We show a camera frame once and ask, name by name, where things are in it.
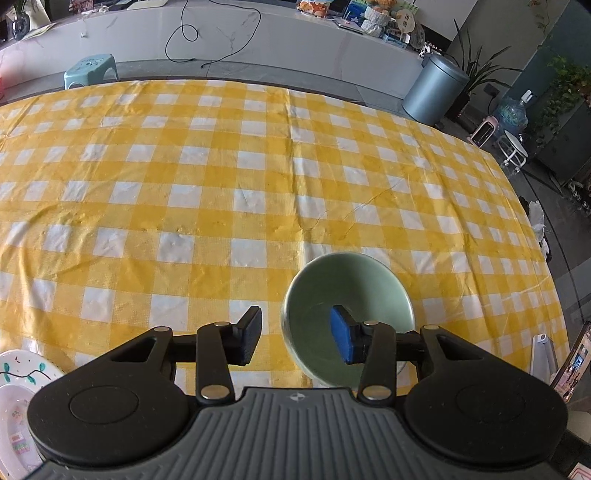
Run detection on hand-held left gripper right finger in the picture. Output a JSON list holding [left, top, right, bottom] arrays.
[[329, 304, 468, 403]]

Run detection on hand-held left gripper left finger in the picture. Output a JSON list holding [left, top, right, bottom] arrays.
[[99, 305, 264, 402]]

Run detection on green ceramic bowl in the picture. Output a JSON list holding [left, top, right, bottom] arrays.
[[281, 252, 415, 388]]

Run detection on painted white plate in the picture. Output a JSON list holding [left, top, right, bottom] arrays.
[[0, 350, 64, 402]]

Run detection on small white printed plate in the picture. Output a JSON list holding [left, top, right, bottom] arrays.
[[0, 382, 43, 480]]

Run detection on yellow checked tablecloth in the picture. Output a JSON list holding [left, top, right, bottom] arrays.
[[0, 78, 561, 407]]

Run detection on white phone stand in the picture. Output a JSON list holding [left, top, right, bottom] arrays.
[[530, 333, 561, 381]]

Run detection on white crumpled cloth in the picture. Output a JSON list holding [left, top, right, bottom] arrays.
[[527, 200, 553, 261]]

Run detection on phone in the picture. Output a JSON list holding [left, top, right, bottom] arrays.
[[551, 322, 591, 400]]

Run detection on pink small heater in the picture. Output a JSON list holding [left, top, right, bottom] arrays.
[[470, 115, 499, 148]]

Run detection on white round stool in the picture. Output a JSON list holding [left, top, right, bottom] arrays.
[[498, 130, 528, 175]]

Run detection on grey trash bin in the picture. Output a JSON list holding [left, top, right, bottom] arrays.
[[402, 52, 470, 126]]

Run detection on water jug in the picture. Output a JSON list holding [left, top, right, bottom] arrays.
[[495, 90, 531, 134]]

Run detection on long-leaved potted plant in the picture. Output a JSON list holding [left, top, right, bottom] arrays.
[[443, 18, 525, 123]]

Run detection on teal plastic stool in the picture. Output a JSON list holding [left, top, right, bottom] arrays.
[[64, 54, 119, 91]]

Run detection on plush toy in white pot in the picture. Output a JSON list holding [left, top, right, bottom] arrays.
[[362, 0, 398, 38]]

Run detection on orange snack bag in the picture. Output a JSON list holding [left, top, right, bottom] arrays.
[[295, 0, 333, 18]]

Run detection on leafy green plant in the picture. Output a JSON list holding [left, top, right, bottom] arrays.
[[538, 55, 591, 134]]

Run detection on aloe plant in glass vase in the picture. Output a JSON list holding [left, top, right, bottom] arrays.
[[9, 0, 31, 40]]

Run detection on black cable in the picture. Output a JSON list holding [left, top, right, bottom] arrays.
[[165, 0, 262, 63]]

